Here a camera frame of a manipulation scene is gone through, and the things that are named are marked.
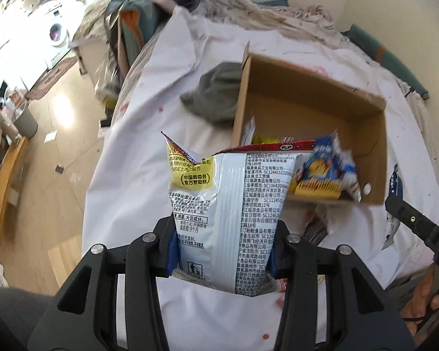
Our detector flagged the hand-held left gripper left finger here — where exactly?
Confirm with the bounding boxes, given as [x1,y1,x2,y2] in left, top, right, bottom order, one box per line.
[29,217,179,351]

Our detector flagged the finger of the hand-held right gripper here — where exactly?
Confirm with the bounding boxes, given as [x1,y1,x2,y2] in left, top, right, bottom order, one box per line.
[385,195,434,240]

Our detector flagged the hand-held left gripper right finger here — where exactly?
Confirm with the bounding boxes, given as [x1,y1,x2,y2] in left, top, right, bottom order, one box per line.
[269,221,414,351]

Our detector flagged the large white blue snack bag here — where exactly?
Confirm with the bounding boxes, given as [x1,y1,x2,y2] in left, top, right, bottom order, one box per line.
[160,132,315,297]

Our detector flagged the blue yellow snack packet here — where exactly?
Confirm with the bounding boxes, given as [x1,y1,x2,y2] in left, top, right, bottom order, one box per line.
[291,130,363,203]

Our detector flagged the brown cardboard box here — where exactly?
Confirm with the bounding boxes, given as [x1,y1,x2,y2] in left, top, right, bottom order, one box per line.
[230,40,387,205]

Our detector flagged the person's right hand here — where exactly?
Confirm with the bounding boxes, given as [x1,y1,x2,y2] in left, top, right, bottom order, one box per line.
[402,263,439,322]

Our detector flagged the white dark-blue snack packet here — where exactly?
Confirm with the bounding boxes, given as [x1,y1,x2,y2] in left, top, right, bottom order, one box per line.
[382,163,401,251]

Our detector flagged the dark brown snack packet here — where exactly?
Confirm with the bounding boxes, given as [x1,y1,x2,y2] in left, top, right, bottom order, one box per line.
[303,205,332,245]

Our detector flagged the beige dotted blanket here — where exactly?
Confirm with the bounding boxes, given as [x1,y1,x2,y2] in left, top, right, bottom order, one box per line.
[402,80,439,147]

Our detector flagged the white bedsheet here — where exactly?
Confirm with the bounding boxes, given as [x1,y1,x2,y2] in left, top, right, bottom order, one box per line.
[82,15,439,351]

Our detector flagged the teal pillow orange stripe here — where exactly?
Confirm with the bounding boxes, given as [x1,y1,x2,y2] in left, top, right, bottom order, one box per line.
[119,0,169,66]
[342,24,430,99]

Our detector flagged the grey cloth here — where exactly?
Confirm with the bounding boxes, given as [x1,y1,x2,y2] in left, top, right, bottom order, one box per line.
[179,62,244,128]

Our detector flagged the person's grey trousers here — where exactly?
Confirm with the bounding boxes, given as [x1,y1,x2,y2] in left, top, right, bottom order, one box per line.
[0,287,55,351]

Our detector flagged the wooden bench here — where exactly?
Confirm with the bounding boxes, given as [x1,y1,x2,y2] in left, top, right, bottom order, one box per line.
[0,135,30,245]

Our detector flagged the grey trash bin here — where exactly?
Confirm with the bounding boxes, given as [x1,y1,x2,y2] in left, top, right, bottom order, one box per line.
[13,102,38,140]

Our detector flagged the patterned floor rug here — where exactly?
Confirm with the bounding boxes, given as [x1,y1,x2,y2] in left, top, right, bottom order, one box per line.
[24,56,77,101]

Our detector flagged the pink crumpled cloth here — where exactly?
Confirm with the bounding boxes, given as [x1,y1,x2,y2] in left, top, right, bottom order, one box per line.
[296,4,333,30]

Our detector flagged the grey floral quilt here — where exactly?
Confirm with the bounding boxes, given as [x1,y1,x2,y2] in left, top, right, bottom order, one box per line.
[194,0,348,50]

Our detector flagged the white washing machine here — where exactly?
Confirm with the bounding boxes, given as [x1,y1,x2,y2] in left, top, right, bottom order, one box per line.
[40,2,81,66]

